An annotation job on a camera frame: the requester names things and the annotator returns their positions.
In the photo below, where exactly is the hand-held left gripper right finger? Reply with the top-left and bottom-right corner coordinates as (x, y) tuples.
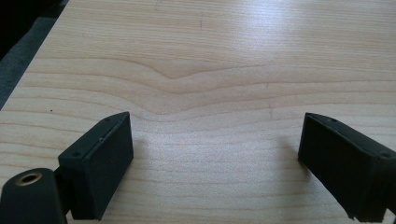
(297, 112), (396, 224)

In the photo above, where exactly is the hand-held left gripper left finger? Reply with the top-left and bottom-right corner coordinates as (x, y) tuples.
(57, 111), (134, 221)

